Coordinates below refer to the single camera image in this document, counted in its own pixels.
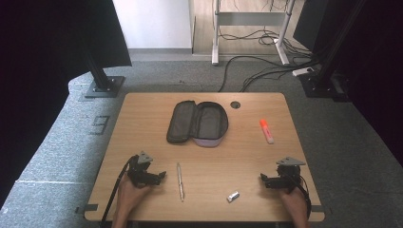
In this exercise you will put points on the orange highlighter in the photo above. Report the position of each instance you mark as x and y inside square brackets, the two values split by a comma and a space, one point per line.
[266, 130]

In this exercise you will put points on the person's right hand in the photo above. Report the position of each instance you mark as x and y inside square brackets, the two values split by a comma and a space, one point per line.
[294, 202]

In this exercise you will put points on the person's left hand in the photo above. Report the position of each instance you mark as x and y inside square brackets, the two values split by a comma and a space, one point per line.
[131, 198]

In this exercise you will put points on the black curtain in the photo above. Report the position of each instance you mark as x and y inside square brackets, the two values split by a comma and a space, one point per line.
[380, 79]
[47, 63]

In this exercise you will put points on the small white eraser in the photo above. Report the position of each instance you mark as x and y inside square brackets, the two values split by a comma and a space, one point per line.
[233, 196]

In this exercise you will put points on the black metal stand with base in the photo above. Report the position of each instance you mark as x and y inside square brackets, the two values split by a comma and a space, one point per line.
[101, 82]
[323, 79]

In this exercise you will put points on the dark grey pencil case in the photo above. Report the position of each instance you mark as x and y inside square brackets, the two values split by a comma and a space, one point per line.
[198, 123]

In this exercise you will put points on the white desk frame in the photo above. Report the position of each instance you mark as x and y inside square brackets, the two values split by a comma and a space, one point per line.
[250, 19]

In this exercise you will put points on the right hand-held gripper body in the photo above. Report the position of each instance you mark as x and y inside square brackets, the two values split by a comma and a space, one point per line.
[286, 177]

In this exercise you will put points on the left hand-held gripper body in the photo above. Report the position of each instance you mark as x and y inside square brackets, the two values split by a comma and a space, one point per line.
[139, 172]

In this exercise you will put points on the white power strip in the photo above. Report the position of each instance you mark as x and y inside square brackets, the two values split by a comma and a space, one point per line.
[303, 71]

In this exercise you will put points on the silver pen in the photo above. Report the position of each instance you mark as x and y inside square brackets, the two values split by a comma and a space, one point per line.
[180, 182]

